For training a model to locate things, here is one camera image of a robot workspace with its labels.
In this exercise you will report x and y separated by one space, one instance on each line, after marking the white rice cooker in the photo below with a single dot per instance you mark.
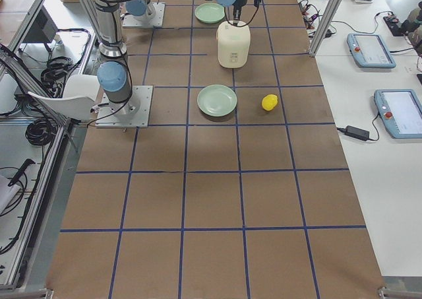
233 44

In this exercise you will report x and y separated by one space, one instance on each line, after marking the green plate near arm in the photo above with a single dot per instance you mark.
217 100
210 13

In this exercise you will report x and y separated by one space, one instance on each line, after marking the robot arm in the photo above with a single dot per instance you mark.
114 76
140 9

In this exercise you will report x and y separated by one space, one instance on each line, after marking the yellow lemon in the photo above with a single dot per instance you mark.
269 102

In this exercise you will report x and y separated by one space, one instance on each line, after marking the far teach pendant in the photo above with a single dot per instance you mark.
370 51

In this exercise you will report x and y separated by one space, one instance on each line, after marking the teach pendant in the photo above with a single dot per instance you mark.
370 51
400 111

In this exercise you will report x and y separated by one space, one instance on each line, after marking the black power adapter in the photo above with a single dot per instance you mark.
357 133

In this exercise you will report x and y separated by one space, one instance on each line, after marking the near teach pendant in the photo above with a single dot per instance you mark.
400 111

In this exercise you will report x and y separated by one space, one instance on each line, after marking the white chair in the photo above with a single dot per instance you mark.
78 97

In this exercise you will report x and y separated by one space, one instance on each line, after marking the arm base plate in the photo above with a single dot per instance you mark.
130 22
134 114

